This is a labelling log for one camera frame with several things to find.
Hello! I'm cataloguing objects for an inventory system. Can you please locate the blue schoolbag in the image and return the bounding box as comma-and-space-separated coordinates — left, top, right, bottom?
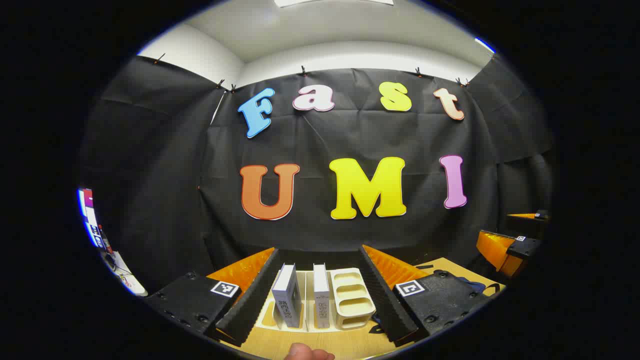
367, 263, 502, 335

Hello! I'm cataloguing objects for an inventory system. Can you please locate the white book with blue edges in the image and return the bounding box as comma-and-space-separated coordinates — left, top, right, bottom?
312, 263, 332, 329

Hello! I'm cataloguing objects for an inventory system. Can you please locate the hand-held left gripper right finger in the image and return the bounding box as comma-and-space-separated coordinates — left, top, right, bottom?
359, 244, 495, 348

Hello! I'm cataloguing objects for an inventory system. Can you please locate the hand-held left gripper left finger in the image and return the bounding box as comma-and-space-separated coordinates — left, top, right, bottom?
144, 246, 281, 348

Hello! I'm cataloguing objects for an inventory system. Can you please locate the colourful computer screen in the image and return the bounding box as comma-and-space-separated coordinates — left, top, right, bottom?
77, 187, 108, 251

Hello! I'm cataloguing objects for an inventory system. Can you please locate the ceiling light panel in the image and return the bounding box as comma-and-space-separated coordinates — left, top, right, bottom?
274, 0, 395, 8

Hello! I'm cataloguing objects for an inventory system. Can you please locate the white book with grey cover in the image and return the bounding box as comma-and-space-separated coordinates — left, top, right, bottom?
271, 263, 303, 329

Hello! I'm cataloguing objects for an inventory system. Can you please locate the white plastic bookshelf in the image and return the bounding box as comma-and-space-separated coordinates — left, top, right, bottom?
255, 267, 377, 332

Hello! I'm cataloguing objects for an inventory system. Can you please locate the white board with cables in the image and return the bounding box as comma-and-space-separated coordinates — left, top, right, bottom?
100, 249, 149, 297

